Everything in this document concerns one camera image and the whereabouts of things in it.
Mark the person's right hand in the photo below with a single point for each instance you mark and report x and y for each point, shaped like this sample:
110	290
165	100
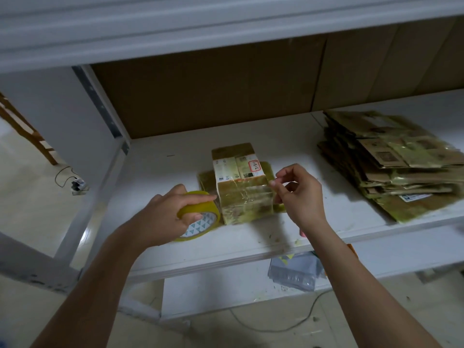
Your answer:
304	199

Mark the person's left hand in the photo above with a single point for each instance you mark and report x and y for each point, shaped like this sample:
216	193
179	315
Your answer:
163	217

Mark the yellow tape roll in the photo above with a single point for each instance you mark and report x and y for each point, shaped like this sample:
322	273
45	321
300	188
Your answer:
199	227

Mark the labelled taped cardboard box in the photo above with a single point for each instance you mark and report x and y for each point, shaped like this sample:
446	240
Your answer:
243	192

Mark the white metal shelf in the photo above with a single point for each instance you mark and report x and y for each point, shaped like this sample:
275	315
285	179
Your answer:
181	155

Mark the stack of cardboard boxes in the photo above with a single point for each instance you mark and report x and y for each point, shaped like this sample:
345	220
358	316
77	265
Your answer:
395	163

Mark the person's right forearm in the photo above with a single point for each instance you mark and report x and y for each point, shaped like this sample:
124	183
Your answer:
370	293

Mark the person's left forearm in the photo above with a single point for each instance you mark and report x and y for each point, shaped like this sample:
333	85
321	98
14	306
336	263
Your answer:
87	293

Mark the orange plastic object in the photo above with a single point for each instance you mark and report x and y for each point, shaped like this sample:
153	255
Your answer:
352	250

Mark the wooden chair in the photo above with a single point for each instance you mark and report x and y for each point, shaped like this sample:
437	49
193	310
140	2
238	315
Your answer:
25	130

